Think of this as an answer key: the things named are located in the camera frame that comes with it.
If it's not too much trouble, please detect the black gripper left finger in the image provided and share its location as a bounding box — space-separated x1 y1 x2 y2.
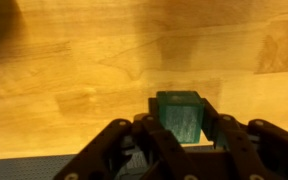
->
53 97 198 180

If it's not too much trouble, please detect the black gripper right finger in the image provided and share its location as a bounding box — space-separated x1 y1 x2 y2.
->
201 98 288 180

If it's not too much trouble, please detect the green block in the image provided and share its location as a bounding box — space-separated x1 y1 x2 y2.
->
156 90 206 145

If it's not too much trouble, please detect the grey perforated base plate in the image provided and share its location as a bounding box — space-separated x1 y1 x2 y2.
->
0 153 152 180

